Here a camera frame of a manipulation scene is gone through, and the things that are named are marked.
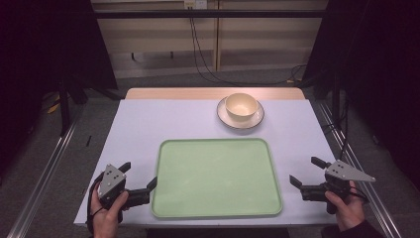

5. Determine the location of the person's left hand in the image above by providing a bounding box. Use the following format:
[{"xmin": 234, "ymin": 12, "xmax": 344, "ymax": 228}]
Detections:
[{"xmin": 89, "ymin": 183, "xmax": 131, "ymax": 238}]

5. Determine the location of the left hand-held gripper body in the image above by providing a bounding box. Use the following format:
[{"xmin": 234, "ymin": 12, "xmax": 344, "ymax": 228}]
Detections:
[{"xmin": 97, "ymin": 163, "xmax": 152, "ymax": 223}]

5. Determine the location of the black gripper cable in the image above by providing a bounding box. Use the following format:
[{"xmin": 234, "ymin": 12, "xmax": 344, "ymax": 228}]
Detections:
[{"xmin": 84, "ymin": 172, "xmax": 105, "ymax": 234}]

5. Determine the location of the black stand cable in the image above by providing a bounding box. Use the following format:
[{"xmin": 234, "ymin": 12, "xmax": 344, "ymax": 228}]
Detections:
[{"xmin": 330, "ymin": 98, "xmax": 352, "ymax": 161}]

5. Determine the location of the black floor cable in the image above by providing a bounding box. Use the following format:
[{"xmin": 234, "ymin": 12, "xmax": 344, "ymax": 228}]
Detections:
[
  {"xmin": 188, "ymin": 7, "xmax": 308, "ymax": 86},
  {"xmin": 190, "ymin": 16, "xmax": 306, "ymax": 87}
]

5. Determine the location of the green plastic tray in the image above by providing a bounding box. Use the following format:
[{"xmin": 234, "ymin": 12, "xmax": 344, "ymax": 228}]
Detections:
[{"xmin": 151, "ymin": 137, "xmax": 284, "ymax": 220}]

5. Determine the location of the black metal stand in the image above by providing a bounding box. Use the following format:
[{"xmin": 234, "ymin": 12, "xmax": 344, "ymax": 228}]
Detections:
[
  {"xmin": 57, "ymin": 76, "xmax": 72, "ymax": 137},
  {"xmin": 331, "ymin": 63, "xmax": 343, "ymax": 131}
]

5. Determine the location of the person's right hand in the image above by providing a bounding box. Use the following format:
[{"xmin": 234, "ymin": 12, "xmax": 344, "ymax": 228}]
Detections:
[{"xmin": 324, "ymin": 179, "xmax": 367, "ymax": 233}]

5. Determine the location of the white wall socket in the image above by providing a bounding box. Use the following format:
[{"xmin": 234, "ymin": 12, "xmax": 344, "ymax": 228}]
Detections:
[{"xmin": 183, "ymin": 0, "xmax": 208, "ymax": 10}]

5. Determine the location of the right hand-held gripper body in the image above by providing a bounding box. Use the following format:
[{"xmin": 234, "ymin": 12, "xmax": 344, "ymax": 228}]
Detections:
[{"xmin": 299, "ymin": 160, "xmax": 377, "ymax": 215}]

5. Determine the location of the cream bowl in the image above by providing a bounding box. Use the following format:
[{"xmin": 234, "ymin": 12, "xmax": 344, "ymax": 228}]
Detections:
[{"xmin": 224, "ymin": 92, "xmax": 259, "ymax": 121}]

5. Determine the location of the aluminium floor rail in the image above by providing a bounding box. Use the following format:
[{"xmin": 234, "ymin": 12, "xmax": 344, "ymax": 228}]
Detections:
[
  {"xmin": 316, "ymin": 100, "xmax": 403, "ymax": 238},
  {"xmin": 6, "ymin": 108, "xmax": 85, "ymax": 238}
]

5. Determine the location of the dark curtain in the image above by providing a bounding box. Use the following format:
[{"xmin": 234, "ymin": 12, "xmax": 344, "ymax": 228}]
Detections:
[
  {"xmin": 301, "ymin": 0, "xmax": 420, "ymax": 191},
  {"xmin": 0, "ymin": 0, "xmax": 119, "ymax": 181}
]

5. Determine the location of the pale table cover sheet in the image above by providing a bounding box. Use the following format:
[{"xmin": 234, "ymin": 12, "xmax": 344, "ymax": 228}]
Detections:
[{"xmin": 73, "ymin": 98, "xmax": 339, "ymax": 228}]

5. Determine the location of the white plate with dark rim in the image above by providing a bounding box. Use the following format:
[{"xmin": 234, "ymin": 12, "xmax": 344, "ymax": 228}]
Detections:
[{"xmin": 216, "ymin": 97, "xmax": 265, "ymax": 130}]

